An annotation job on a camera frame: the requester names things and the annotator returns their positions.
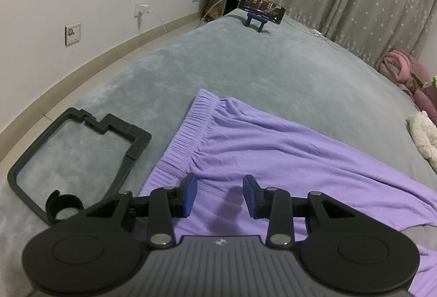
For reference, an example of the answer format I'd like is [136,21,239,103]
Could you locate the smartphone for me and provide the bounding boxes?
[237,0,285,25]

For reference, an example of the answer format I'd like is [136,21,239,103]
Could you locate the pink blanket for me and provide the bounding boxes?
[379,49,437,120]

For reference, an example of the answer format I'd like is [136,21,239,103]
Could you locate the white fleece plush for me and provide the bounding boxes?
[406,111,437,171]

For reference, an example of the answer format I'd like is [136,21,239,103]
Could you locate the purple pants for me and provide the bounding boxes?
[137,88,437,297]

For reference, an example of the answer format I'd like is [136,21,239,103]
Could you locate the blue phone stand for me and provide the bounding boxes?
[244,8,270,33]

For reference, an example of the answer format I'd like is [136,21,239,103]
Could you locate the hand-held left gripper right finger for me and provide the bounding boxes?
[242,174,357,248]

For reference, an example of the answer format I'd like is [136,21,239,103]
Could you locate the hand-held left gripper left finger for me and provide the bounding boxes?
[84,172,199,247]

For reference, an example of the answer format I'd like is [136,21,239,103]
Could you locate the white cable on bed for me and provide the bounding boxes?
[283,17,342,51]

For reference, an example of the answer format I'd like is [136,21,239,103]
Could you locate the black plastic frame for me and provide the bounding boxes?
[7,107,152,226]

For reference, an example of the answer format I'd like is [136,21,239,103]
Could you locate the black strap ring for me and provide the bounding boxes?
[45,193,85,224]

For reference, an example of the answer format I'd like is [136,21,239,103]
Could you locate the white phone charging cable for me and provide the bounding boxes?
[200,0,241,23]

